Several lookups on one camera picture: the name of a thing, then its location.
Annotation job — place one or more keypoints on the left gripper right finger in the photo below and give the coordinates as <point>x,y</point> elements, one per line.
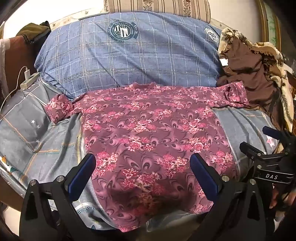
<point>237,212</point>

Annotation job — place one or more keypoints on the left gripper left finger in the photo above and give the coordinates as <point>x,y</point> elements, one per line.
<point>47,211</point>

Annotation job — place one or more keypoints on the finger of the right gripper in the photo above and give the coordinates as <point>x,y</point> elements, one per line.
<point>276,134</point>
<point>251,152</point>

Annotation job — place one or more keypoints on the pink floral shirt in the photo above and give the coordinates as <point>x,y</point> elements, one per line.
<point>142,137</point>

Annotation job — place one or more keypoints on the person right hand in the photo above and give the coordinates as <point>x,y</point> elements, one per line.
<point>287,198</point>

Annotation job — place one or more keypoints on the grey patterned bedsheet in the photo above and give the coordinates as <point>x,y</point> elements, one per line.
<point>33,147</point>

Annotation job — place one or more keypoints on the brown leopard trim garment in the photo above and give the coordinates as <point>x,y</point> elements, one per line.
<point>259,66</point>

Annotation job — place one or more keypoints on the gold framed green picture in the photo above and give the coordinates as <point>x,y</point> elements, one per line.
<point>270,26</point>

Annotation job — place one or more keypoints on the white power strip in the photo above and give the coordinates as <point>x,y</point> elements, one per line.
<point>29,80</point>

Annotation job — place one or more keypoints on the striped beige headboard cushion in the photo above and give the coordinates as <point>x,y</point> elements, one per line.
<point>197,9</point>

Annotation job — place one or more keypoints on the blue plaid pillow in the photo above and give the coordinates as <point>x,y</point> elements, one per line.
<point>119,49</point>

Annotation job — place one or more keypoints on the brown bedside chair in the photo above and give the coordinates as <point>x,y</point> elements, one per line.
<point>16,57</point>

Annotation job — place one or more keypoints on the olive green cloth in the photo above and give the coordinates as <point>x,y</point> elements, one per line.
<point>33,32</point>

